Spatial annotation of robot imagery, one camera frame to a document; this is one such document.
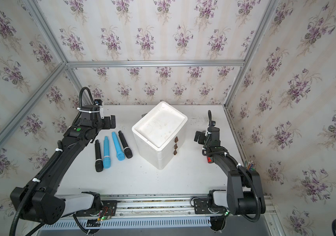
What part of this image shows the white plastic drawer cabinet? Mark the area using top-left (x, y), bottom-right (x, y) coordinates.
top-left (132, 101), bottom-right (188, 170)

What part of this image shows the blue plastic tool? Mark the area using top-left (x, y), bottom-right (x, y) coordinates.
top-left (112, 132), bottom-right (125, 161)

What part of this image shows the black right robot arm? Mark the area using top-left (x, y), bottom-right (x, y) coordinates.
top-left (194, 111), bottom-right (266, 222)

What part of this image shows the black microphone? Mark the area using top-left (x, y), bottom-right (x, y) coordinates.
top-left (118, 131), bottom-right (133, 159)
top-left (95, 140), bottom-right (104, 173)

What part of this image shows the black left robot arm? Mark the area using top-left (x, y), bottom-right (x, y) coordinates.
top-left (9, 87), bottom-right (116, 236)

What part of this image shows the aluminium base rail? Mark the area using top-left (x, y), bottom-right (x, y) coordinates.
top-left (23, 193), bottom-right (277, 236)

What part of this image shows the pink pen cup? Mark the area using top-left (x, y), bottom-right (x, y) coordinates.
top-left (245, 161), bottom-right (256, 171)

